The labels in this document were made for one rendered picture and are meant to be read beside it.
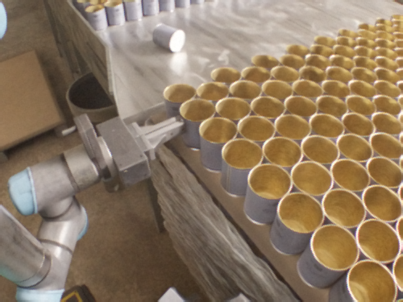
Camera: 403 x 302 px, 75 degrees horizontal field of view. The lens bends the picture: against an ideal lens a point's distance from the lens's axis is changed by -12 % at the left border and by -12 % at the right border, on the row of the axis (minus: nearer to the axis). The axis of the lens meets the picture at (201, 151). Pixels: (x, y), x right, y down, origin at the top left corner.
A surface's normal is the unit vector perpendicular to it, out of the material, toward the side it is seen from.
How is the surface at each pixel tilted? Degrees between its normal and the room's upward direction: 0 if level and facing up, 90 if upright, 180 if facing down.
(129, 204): 0
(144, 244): 0
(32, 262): 87
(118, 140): 2
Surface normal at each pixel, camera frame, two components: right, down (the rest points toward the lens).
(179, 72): 0.00, -0.66
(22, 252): 0.96, 0.18
